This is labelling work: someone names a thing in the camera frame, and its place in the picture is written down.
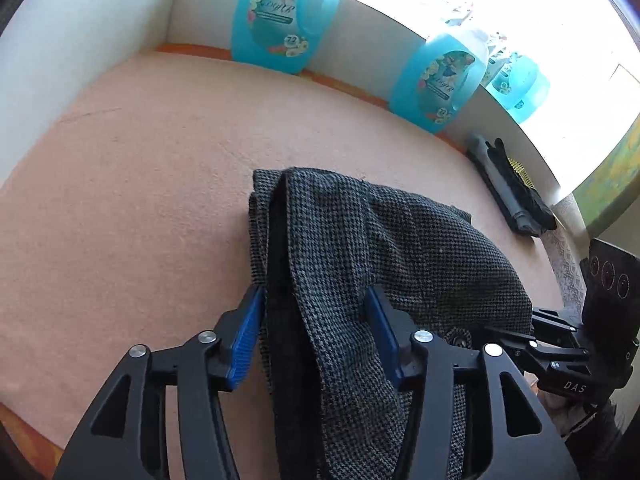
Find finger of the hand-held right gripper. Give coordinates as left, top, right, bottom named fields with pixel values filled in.
left=482, top=326, right=592, bottom=375
left=530, top=307, right=585, bottom=336

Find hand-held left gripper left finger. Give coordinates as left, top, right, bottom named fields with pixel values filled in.
left=52, top=285, right=266, bottom=480

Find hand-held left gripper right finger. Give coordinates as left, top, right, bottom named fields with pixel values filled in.
left=364, top=285, right=581, bottom=480

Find dark grey checked pants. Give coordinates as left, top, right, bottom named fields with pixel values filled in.
left=247, top=166, right=533, bottom=480

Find white lace cloth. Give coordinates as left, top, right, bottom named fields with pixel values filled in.
left=542, top=195, right=593, bottom=321

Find folded black yellow garment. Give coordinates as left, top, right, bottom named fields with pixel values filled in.
left=485, top=137, right=558, bottom=231

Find pink beige mat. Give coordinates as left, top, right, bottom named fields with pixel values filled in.
left=0, top=50, right=566, bottom=456

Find blue detergent bottle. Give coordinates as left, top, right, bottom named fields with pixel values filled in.
left=230, top=0, right=342, bottom=76
left=487, top=52, right=551, bottom=125
left=389, top=27, right=490, bottom=135

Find green yellow wall poster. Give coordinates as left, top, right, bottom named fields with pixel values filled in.
left=570, top=110, right=640, bottom=236

